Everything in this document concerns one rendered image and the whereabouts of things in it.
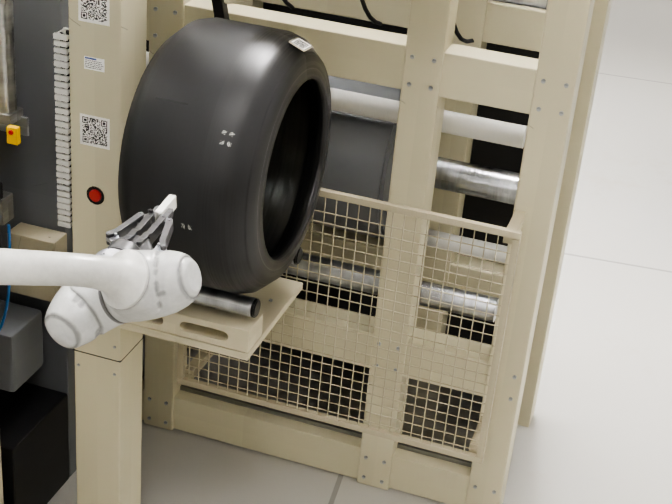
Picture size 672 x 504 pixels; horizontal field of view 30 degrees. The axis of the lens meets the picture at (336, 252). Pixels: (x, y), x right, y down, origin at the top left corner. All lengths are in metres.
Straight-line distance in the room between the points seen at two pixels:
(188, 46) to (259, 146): 0.28
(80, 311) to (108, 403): 1.07
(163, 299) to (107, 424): 1.21
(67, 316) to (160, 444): 1.77
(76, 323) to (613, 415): 2.49
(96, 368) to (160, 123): 0.82
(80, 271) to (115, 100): 0.87
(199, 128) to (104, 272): 0.60
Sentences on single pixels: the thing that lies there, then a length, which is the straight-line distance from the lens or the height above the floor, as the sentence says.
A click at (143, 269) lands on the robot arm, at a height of 1.33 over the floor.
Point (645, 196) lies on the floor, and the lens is 5.95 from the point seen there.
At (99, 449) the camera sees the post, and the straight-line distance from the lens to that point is 3.33.
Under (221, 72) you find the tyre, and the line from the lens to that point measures 2.62.
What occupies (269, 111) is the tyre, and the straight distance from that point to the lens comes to 2.59.
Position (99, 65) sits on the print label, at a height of 1.38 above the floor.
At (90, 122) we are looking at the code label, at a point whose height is 1.24.
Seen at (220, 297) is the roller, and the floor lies 0.92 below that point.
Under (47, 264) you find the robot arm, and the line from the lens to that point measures 2.03.
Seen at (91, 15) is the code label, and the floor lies 1.49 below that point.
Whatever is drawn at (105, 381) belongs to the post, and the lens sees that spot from 3.20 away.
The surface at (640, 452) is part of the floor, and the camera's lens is 4.16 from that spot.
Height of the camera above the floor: 2.34
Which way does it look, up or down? 28 degrees down
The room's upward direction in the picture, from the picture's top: 5 degrees clockwise
